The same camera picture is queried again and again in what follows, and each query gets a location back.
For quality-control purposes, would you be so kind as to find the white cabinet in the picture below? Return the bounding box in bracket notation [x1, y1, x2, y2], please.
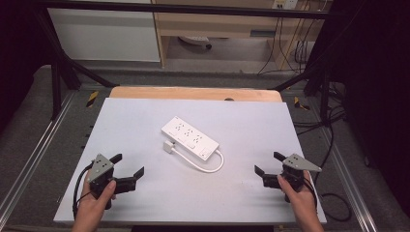
[46, 0, 161, 64]

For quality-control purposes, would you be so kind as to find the white plug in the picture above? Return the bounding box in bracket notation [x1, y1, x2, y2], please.
[162, 139, 177, 155]

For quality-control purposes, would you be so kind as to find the light wooden desk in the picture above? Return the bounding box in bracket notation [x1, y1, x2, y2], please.
[151, 0, 327, 70]

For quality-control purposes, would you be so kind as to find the person's left hand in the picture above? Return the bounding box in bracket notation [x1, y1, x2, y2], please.
[72, 179, 118, 226]

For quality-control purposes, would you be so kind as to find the white wall socket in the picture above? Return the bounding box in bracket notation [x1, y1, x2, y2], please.
[271, 0, 300, 11]

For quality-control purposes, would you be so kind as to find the wooden table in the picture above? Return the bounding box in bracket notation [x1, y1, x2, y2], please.
[108, 85, 284, 103]

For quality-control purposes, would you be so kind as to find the person's right hand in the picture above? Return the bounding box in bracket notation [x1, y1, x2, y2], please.
[277, 169, 319, 223]

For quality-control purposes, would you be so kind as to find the metal floor rail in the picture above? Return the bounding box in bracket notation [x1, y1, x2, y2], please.
[318, 125, 379, 232]
[0, 90, 77, 214]

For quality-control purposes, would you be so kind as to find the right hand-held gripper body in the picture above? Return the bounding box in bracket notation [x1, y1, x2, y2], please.
[262, 153, 323, 204]

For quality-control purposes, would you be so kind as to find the yellow black floor tape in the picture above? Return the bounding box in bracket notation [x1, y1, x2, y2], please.
[84, 90, 100, 108]
[292, 96, 311, 111]

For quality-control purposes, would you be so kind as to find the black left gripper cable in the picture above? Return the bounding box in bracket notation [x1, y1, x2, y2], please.
[72, 162, 95, 220]

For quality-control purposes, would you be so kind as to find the office chair base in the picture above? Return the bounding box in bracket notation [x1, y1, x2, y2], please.
[177, 35, 214, 50]

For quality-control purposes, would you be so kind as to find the white power strip cable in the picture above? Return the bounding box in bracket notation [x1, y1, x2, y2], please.
[171, 146, 225, 174]

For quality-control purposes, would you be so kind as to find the bundle of hanging cables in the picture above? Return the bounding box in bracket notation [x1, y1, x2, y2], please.
[256, 9, 320, 75]

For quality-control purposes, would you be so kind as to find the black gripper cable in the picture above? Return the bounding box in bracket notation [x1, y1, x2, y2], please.
[302, 125, 353, 223]
[72, 162, 95, 220]

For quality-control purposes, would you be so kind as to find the black metal frame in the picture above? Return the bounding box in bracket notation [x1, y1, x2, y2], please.
[32, 0, 342, 121]

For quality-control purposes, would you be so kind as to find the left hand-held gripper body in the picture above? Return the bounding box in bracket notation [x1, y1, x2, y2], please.
[86, 153, 116, 211]

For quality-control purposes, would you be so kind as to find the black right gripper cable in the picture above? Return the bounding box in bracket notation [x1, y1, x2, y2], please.
[302, 125, 353, 223]

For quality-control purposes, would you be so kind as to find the white power strip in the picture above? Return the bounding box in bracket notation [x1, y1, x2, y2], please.
[161, 115, 220, 162]

